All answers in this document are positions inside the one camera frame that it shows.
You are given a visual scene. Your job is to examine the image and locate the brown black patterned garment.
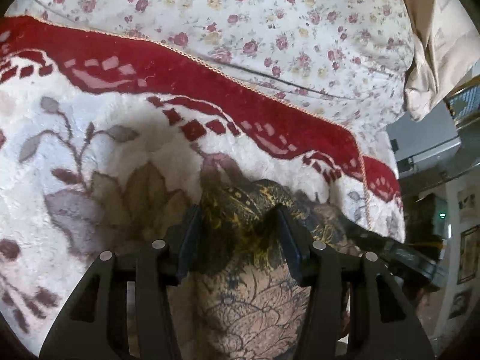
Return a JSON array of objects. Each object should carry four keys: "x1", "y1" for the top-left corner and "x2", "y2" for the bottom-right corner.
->
[{"x1": 169, "y1": 180, "x2": 357, "y2": 359}]

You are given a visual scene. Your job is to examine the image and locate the person's right hand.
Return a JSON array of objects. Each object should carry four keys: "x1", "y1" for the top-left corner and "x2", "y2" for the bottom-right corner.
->
[{"x1": 337, "y1": 283, "x2": 432, "y2": 346}]

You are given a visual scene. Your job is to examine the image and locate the grey metal cabinet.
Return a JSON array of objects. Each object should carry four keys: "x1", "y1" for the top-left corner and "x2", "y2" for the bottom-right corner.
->
[{"x1": 386, "y1": 104, "x2": 479, "y2": 196}]

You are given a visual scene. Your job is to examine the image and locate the red white floral blanket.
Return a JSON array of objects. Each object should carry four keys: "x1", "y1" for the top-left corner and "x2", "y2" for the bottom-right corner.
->
[{"x1": 1, "y1": 16, "x2": 405, "y2": 356}]

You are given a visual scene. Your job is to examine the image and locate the beige satin pillow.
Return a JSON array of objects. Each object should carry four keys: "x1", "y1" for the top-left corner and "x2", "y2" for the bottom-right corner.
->
[{"x1": 404, "y1": 0, "x2": 479, "y2": 121}]

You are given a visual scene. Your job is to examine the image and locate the white rose print bedsheet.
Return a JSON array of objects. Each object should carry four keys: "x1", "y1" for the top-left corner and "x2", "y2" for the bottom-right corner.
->
[{"x1": 7, "y1": 0, "x2": 413, "y2": 164}]

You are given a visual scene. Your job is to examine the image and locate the framed wall picture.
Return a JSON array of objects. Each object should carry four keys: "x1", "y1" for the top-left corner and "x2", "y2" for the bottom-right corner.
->
[{"x1": 457, "y1": 225, "x2": 479, "y2": 284}]

